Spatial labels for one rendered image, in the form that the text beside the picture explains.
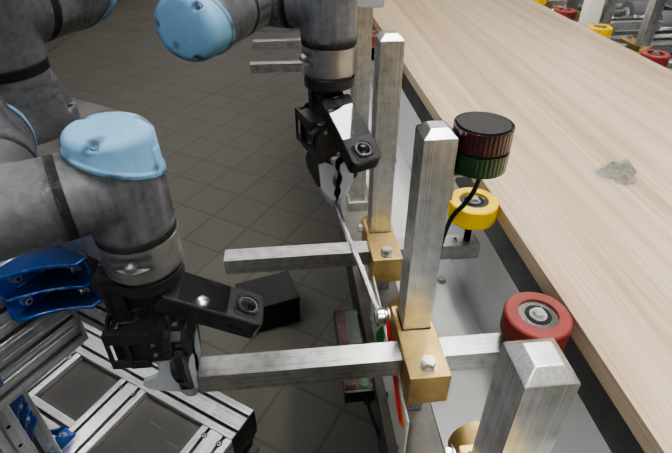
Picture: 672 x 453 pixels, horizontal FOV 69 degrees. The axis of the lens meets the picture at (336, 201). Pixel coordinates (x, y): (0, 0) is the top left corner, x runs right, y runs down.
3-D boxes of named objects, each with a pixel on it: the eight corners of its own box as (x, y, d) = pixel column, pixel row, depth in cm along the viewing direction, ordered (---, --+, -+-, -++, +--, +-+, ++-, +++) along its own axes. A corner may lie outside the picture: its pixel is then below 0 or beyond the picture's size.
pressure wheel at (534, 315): (502, 400, 62) (521, 339, 56) (480, 349, 69) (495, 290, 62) (562, 394, 63) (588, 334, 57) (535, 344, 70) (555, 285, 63)
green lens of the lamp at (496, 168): (457, 180, 49) (460, 161, 48) (440, 152, 54) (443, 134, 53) (515, 177, 49) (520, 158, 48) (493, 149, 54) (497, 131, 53)
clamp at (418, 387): (406, 405, 59) (409, 379, 56) (385, 320, 70) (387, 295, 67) (451, 401, 60) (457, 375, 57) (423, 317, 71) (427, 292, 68)
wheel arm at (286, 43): (253, 52, 185) (252, 40, 183) (254, 49, 188) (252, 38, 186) (367, 48, 189) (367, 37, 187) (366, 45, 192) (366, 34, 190)
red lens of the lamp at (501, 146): (461, 158, 47) (464, 138, 46) (443, 131, 52) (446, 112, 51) (520, 155, 48) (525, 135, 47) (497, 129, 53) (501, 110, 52)
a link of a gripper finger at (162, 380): (155, 395, 61) (138, 346, 56) (203, 391, 62) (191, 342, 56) (150, 418, 58) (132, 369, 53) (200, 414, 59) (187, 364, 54)
